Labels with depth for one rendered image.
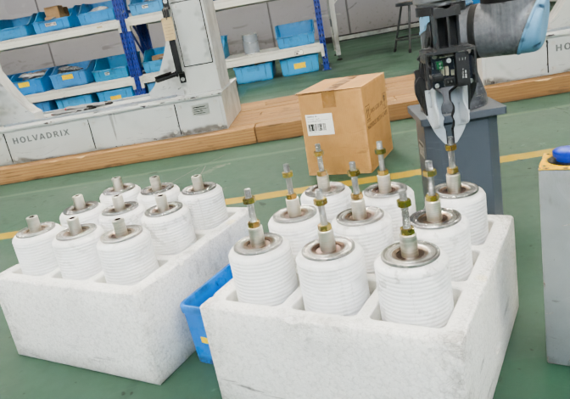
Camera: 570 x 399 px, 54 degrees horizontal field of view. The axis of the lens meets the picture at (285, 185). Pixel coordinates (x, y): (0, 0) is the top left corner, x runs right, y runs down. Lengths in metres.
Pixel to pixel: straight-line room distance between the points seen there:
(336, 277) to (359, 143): 1.21
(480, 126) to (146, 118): 1.92
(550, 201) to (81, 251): 0.79
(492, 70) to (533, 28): 1.62
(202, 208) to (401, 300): 0.57
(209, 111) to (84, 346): 1.84
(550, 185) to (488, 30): 0.51
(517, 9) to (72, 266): 0.99
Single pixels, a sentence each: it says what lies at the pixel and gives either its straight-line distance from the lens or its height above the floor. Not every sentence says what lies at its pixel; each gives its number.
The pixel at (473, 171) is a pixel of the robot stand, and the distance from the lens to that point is 1.33.
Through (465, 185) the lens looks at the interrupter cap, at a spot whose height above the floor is 0.25.
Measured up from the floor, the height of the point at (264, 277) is 0.22.
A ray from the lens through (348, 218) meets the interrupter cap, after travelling 0.88.
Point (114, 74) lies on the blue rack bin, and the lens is 5.74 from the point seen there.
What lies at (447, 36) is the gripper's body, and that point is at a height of 0.50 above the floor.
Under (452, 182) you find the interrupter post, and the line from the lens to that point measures 0.94.
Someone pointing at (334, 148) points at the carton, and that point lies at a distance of 1.96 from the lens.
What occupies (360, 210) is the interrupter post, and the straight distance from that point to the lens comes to 0.87.
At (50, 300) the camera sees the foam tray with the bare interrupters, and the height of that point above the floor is 0.15.
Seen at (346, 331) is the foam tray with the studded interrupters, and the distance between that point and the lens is 0.75.
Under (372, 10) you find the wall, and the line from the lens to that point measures 9.11.
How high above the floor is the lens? 0.57
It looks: 17 degrees down
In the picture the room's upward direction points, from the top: 11 degrees counter-clockwise
